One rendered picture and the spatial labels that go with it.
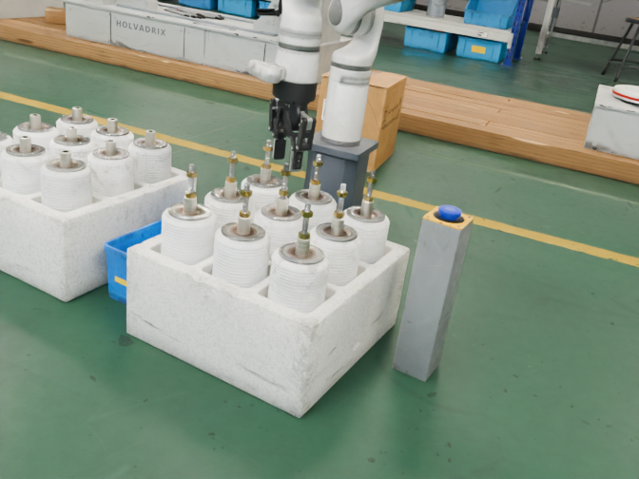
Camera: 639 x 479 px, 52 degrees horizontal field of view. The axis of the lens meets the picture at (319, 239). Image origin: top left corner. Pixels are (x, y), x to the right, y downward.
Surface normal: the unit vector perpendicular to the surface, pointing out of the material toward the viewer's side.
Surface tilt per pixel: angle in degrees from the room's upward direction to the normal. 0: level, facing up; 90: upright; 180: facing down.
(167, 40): 90
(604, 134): 90
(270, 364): 90
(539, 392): 0
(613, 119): 90
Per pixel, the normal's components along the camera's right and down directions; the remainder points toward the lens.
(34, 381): 0.12, -0.90
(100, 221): 0.86, 0.31
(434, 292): -0.50, 0.30
